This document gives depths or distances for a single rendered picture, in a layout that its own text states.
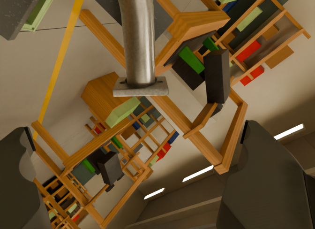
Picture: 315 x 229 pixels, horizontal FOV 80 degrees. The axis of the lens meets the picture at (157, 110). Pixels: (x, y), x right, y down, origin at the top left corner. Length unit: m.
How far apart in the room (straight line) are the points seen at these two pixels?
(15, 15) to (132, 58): 0.14
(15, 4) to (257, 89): 6.50
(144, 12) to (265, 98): 6.57
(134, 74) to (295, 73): 6.35
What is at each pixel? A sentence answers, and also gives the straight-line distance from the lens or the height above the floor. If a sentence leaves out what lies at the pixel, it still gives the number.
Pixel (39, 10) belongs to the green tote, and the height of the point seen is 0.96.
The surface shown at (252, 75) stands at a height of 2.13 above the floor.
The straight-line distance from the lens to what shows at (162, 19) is 0.23.
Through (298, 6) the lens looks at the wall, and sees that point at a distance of 6.25.
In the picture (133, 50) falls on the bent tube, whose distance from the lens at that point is 0.18.
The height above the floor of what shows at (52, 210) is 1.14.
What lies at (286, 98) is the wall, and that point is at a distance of 6.71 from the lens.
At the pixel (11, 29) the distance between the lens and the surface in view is 0.27.
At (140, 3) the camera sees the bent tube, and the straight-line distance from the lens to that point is 0.18.
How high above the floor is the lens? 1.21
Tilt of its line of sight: 1 degrees down
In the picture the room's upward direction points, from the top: 138 degrees clockwise
